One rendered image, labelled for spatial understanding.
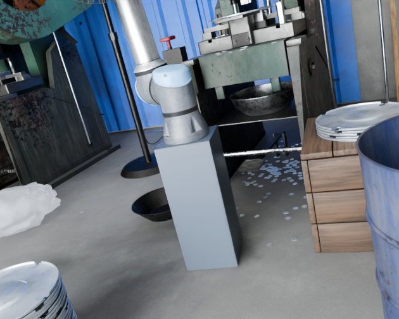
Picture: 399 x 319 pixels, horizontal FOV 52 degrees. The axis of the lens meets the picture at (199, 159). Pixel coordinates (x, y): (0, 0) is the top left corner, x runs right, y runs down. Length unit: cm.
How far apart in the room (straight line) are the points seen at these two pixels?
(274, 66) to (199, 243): 82
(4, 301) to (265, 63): 130
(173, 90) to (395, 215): 73
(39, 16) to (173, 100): 167
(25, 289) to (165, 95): 66
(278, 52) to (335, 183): 70
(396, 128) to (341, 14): 209
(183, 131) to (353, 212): 57
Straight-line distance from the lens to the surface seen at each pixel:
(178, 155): 127
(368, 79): 318
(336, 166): 128
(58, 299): 112
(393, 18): 287
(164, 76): 126
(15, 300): 114
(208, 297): 133
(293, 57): 171
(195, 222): 136
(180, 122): 127
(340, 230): 138
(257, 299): 127
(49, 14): 286
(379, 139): 103
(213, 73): 189
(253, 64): 182
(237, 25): 188
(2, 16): 262
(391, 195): 81
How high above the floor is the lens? 78
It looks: 18 degrees down
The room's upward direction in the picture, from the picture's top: 14 degrees counter-clockwise
